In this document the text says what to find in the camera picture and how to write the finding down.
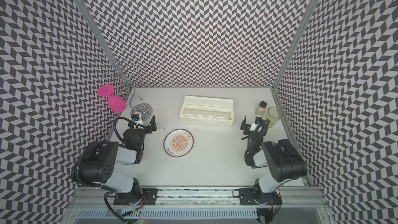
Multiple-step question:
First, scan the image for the white plate orange pattern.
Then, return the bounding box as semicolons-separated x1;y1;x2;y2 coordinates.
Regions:
163;129;194;158

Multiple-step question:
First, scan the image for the cream plastic wrap dispenser box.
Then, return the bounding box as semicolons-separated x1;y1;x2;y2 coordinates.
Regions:
179;95;234;128

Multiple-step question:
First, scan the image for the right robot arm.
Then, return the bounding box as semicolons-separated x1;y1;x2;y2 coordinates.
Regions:
238;117;307;206

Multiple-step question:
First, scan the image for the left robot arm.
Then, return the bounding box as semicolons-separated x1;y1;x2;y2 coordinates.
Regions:
71;114;158;206

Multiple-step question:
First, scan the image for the small jar black lid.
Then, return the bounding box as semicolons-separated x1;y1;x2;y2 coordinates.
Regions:
255;101;267;117

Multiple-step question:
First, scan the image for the green translucent plastic cup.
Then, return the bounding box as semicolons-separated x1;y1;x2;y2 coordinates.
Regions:
266;106;283;128

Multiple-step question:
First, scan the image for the pink plastic wine glass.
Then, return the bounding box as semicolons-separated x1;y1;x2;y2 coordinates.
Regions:
97;84;127;113

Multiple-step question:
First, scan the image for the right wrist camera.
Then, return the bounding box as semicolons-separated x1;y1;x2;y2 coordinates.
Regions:
249;118;263;132

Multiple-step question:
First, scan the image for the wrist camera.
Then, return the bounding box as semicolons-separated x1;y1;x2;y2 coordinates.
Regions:
131;113;143;126
249;118;263;132

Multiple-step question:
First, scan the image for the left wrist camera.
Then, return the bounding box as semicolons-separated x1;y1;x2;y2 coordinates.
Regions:
131;113;143;126

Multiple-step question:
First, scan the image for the metal wire glass rack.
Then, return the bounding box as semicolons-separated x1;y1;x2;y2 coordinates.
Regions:
99;64;153;122

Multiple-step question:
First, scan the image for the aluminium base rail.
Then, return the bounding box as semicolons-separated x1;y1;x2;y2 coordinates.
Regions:
73;186;324;209

